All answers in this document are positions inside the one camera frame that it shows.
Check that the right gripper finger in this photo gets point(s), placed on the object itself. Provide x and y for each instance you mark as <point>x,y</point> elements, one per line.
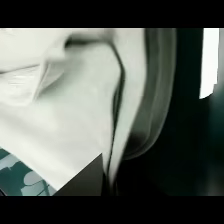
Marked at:
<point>88,181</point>

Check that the white T-shirt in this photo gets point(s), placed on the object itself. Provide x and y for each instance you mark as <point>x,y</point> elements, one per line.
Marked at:
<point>76,110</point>

